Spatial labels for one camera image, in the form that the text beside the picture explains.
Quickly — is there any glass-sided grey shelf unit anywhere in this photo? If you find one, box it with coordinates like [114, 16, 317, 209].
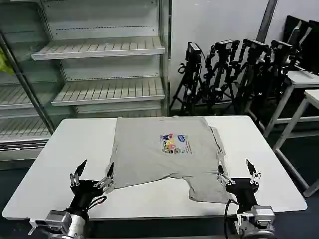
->
[0, 0, 57, 164]

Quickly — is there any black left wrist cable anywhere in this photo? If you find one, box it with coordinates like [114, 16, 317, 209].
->
[89, 195, 108, 209]

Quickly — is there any grey printed T-shirt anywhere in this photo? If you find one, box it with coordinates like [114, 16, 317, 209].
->
[111, 116, 234, 204]

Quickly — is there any black tripod with camera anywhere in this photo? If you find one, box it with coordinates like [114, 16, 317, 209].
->
[263, 39, 300, 118]
[234, 38, 272, 118]
[202, 39, 242, 111]
[170, 41, 208, 117]

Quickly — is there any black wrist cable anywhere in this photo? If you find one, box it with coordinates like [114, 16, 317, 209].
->
[223, 198, 240, 239]
[89, 195, 108, 209]

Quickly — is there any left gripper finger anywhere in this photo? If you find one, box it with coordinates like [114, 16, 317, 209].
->
[94, 162, 116, 194]
[69, 159, 88, 188]

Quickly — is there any small white metal-frame table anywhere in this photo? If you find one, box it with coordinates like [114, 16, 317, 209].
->
[245, 70, 319, 138]
[272, 89, 319, 198]

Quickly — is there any black monitor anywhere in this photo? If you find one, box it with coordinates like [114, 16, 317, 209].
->
[295, 19, 319, 76]
[283, 14, 310, 65]

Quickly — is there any empty white shelf unit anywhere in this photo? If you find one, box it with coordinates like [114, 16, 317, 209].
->
[31, 0, 173, 118]

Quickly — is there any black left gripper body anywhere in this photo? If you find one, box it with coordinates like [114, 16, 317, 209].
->
[68, 179, 108, 218]

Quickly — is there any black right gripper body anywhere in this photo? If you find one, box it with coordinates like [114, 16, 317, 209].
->
[225, 177, 260, 213]

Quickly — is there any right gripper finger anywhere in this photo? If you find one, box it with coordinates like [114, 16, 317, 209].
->
[216, 164, 236, 187]
[245, 158, 262, 186]

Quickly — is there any yellow-green bag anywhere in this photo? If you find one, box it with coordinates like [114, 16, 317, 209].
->
[0, 46, 14, 76]

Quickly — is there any grey slanted metal beam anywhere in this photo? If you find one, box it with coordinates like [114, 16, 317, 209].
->
[256, 0, 275, 42]

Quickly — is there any white folding table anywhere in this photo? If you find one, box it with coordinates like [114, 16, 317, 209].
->
[2, 115, 309, 222]

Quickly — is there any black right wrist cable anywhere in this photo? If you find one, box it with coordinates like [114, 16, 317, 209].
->
[223, 198, 240, 239]

